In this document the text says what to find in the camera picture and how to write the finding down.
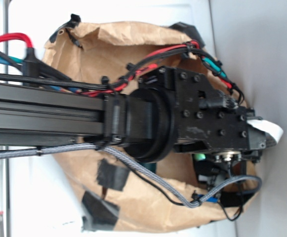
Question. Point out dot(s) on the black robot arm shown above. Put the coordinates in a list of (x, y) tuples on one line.
[(150, 111)]

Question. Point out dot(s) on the green plush frog animal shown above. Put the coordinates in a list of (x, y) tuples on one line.
[(199, 157)]

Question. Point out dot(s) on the dark green oblong capsule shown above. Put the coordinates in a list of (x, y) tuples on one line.
[(150, 166)]

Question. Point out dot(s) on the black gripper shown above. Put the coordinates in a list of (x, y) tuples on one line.
[(190, 116)]

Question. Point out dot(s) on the brown paper bag bin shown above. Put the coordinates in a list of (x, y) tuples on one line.
[(113, 197)]

